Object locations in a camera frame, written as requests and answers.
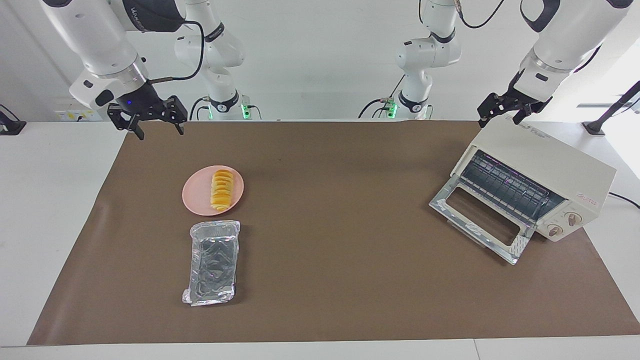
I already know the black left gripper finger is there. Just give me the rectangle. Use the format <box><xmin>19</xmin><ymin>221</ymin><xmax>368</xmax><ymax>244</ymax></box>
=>
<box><xmin>477</xmin><ymin>92</ymin><xmax>507</xmax><ymax>129</ymax></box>
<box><xmin>512</xmin><ymin>97</ymin><xmax>554</xmax><ymax>125</ymax></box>

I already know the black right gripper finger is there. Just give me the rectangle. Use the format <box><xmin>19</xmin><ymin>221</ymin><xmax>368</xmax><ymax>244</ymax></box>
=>
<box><xmin>107</xmin><ymin>103</ymin><xmax>146</xmax><ymax>141</ymax></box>
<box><xmin>160</xmin><ymin>95</ymin><xmax>189</xmax><ymax>136</ymax></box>

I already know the orange sliced bread loaf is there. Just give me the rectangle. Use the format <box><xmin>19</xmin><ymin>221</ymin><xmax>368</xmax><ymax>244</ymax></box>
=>
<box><xmin>210</xmin><ymin>169</ymin><xmax>236</xmax><ymax>213</ymax></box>

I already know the aluminium foil tray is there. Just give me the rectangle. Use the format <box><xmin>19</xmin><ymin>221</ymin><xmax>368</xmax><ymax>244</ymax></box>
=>
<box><xmin>182</xmin><ymin>220</ymin><xmax>241</xmax><ymax>307</ymax></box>

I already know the beige toaster oven body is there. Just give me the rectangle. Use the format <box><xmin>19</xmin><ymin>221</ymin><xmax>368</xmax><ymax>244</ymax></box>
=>
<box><xmin>450</xmin><ymin>117</ymin><xmax>617</xmax><ymax>243</ymax></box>

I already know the glass oven door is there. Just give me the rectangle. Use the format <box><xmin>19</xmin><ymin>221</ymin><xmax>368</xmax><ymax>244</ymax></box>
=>
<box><xmin>429</xmin><ymin>184</ymin><xmax>537</xmax><ymax>266</ymax></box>

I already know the pink round plate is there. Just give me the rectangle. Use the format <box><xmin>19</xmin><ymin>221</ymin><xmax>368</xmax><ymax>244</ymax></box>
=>
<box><xmin>182</xmin><ymin>165</ymin><xmax>245</xmax><ymax>217</ymax></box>

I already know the brown table mat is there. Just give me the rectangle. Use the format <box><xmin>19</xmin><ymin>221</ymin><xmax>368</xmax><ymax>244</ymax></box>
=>
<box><xmin>27</xmin><ymin>120</ymin><xmax>640</xmax><ymax>346</ymax></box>

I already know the black right base cable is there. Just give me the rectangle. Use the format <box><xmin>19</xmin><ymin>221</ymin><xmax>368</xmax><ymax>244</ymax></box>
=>
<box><xmin>189</xmin><ymin>96</ymin><xmax>211</xmax><ymax>121</ymax></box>

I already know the black base cable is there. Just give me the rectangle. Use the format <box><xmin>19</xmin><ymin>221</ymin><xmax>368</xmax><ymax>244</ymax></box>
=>
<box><xmin>358</xmin><ymin>74</ymin><xmax>407</xmax><ymax>119</ymax></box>
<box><xmin>189</xmin><ymin>96</ymin><xmax>211</xmax><ymax>121</ymax></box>

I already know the white wall power socket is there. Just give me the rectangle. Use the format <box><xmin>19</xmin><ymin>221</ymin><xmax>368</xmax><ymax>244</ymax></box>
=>
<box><xmin>55</xmin><ymin>102</ymin><xmax>108</xmax><ymax>122</ymax></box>

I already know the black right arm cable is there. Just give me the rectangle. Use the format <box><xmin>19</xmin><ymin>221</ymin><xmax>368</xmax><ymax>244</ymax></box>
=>
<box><xmin>149</xmin><ymin>19</ymin><xmax>206</xmax><ymax>83</ymax></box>

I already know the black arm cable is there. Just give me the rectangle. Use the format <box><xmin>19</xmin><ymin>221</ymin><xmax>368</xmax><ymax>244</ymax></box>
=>
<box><xmin>149</xmin><ymin>19</ymin><xmax>206</xmax><ymax>83</ymax></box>
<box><xmin>452</xmin><ymin>0</ymin><xmax>507</xmax><ymax>29</ymax></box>

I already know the black camera stand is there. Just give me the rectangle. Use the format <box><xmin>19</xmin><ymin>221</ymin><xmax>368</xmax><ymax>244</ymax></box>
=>
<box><xmin>582</xmin><ymin>80</ymin><xmax>640</xmax><ymax>136</ymax></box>

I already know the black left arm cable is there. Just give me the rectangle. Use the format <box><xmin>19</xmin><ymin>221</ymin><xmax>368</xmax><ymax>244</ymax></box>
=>
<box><xmin>452</xmin><ymin>0</ymin><xmax>507</xmax><ymax>29</ymax></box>

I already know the black table clamp mount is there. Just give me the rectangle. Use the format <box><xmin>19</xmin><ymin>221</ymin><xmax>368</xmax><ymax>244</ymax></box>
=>
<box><xmin>0</xmin><ymin>104</ymin><xmax>27</xmax><ymax>136</ymax></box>

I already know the black left base cable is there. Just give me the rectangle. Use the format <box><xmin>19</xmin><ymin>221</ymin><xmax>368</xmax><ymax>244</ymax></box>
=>
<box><xmin>358</xmin><ymin>74</ymin><xmax>407</xmax><ymax>119</ymax></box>

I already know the black oven power cable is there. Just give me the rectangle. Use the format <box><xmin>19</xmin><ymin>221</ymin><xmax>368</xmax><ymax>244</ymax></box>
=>
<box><xmin>607</xmin><ymin>192</ymin><xmax>640</xmax><ymax>210</ymax></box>

